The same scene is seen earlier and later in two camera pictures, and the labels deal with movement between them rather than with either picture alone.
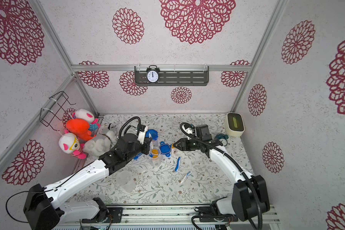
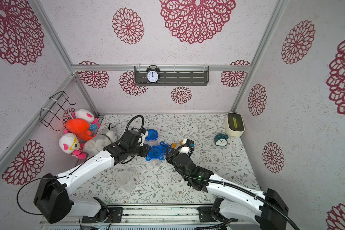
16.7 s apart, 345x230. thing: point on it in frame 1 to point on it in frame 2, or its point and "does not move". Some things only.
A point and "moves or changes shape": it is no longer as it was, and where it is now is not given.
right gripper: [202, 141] to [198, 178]
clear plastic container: [126, 181] does not move
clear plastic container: [154, 143] does not move
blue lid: [154, 133] does not move
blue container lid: [136, 157] moves or changes shape
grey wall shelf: [174, 76] does not move
